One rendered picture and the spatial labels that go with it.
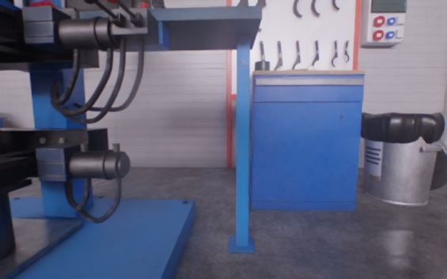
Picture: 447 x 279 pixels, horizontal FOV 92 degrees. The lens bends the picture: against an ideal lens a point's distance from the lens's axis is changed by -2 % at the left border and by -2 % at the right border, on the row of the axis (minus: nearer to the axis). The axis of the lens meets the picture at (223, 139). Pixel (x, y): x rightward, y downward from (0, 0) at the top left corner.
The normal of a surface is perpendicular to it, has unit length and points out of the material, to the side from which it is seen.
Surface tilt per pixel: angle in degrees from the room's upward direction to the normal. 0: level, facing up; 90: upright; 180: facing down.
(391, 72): 90
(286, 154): 90
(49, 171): 90
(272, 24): 90
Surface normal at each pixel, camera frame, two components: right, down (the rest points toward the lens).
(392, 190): -0.63, 0.14
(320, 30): -0.04, 0.12
